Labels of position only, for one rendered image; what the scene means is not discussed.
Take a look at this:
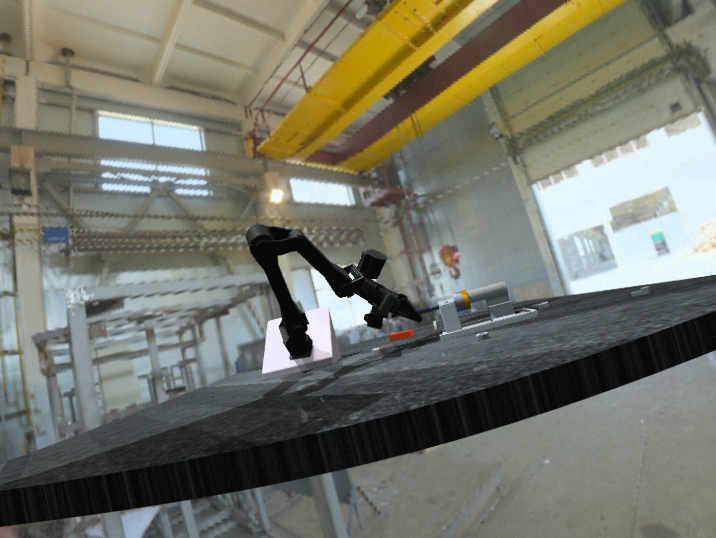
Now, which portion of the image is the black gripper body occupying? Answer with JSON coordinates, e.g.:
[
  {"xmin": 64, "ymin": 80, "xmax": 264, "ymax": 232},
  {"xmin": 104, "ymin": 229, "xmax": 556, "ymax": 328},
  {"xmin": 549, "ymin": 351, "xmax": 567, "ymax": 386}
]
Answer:
[{"xmin": 366, "ymin": 282, "xmax": 408, "ymax": 319}]

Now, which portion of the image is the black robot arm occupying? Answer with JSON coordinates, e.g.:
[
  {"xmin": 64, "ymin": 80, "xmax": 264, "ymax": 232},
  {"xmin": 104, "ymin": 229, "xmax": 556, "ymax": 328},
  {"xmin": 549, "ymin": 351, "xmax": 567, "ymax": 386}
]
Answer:
[{"xmin": 246, "ymin": 224, "xmax": 387, "ymax": 360}]

